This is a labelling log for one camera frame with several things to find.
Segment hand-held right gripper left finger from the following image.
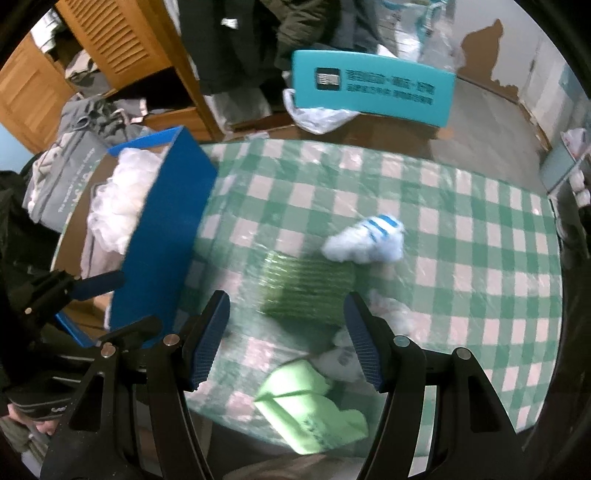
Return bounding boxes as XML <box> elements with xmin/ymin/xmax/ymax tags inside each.
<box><xmin>39</xmin><ymin>291</ymin><xmax>232</xmax><ymax>480</ymax></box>

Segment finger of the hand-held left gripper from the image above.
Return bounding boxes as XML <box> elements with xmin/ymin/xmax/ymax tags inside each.
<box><xmin>95</xmin><ymin>316</ymin><xmax>163</xmax><ymax>352</ymax></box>
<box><xmin>69</xmin><ymin>270</ymin><xmax>126</xmax><ymax>301</ymax></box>

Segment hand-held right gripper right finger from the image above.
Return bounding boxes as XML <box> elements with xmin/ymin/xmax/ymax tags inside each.
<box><xmin>344</xmin><ymin>291</ymin><xmax>529</xmax><ymax>480</ymax></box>

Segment dark green knitted cloth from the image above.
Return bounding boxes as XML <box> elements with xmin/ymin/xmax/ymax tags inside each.
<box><xmin>259</xmin><ymin>251</ymin><xmax>356</xmax><ymax>328</ymax></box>

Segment blue-rimmed cardboard box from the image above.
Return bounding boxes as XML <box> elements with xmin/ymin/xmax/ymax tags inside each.
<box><xmin>51</xmin><ymin>127</ymin><xmax>219</xmax><ymax>349</ymax></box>

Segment white mesh bath pouf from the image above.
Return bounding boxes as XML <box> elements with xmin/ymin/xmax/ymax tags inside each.
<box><xmin>88</xmin><ymin>148</ymin><xmax>167</xmax><ymax>254</ymax></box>

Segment pale patterned sock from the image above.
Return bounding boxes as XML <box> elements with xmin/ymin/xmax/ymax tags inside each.
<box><xmin>311</xmin><ymin>330</ymin><xmax>370</xmax><ymax>384</ymax></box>

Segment crumpled clear plastic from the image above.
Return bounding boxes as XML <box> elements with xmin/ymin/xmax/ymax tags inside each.
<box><xmin>369</xmin><ymin>295</ymin><xmax>419</xmax><ymax>340</ymax></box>

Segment light green cloth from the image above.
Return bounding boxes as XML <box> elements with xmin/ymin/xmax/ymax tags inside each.
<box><xmin>254</xmin><ymin>360</ymin><xmax>370</xmax><ymax>455</ymax></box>

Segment white blue-striped sock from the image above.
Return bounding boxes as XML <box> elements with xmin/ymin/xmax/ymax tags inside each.
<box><xmin>322</xmin><ymin>215</ymin><xmax>407</xmax><ymax>265</ymax></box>

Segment green checked tablecloth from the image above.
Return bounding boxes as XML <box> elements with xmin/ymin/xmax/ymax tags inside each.
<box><xmin>175</xmin><ymin>138</ymin><xmax>564</xmax><ymax>457</ymax></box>

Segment pile of grey clothes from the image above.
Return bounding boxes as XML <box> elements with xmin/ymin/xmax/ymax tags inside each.
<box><xmin>60</xmin><ymin>95</ymin><xmax>148</xmax><ymax>139</ymax></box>

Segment wooden wardrobe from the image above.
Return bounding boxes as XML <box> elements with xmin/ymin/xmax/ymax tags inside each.
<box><xmin>0</xmin><ymin>0</ymin><xmax>227</xmax><ymax>153</ymax></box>

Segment folded clothes in wardrobe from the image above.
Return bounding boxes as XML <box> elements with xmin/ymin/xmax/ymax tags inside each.
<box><xmin>65</xmin><ymin>48</ymin><xmax>112</xmax><ymax>100</ymax></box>

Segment louvered wooden wardrobe door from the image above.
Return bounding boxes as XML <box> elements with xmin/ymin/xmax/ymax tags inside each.
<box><xmin>55</xmin><ymin>0</ymin><xmax>176</xmax><ymax>90</ymax></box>

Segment teal shoe box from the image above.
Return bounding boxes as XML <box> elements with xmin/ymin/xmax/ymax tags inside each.
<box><xmin>292</xmin><ymin>48</ymin><xmax>455</xmax><ymax>127</ymax></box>

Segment black hanging coat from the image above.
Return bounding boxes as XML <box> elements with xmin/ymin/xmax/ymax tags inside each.
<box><xmin>178</xmin><ymin>0</ymin><xmax>296</xmax><ymax>95</ymax></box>

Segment small white plastic bag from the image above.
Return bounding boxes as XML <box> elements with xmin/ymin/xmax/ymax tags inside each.
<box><xmin>561</xmin><ymin>127</ymin><xmax>591</xmax><ymax>158</ymax></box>

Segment dark navy hanging coat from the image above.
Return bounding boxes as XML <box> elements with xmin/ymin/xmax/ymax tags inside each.
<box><xmin>342</xmin><ymin>0</ymin><xmax>384</xmax><ymax>54</ymax></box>

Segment blue and clear plastic bag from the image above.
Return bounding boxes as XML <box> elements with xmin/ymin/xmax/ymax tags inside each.
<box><xmin>374</xmin><ymin>0</ymin><xmax>465</xmax><ymax>70</ymax></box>

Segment olive hanging jacket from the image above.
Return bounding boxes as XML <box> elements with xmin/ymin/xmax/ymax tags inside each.
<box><xmin>274</xmin><ymin>0</ymin><xmax>356</xmax><ymax>70</ymax></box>

